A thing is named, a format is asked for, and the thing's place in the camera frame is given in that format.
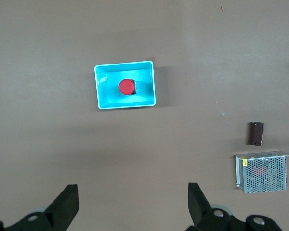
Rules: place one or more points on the metal mesh power supply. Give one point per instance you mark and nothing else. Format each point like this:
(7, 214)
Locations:
(262, 173)

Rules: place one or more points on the dark brown cylinder capacitor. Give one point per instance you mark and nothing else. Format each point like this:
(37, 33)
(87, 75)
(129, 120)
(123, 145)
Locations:
(255, 133)

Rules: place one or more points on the red push button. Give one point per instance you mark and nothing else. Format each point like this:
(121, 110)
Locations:
(126, 86)

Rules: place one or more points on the cyan plastic box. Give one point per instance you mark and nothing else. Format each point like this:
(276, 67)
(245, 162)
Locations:
(103, 84)

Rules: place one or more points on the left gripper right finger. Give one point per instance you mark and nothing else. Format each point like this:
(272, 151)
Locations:
(202, 209)

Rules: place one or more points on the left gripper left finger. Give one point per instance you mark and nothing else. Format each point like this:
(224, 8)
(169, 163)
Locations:
(62, 207)

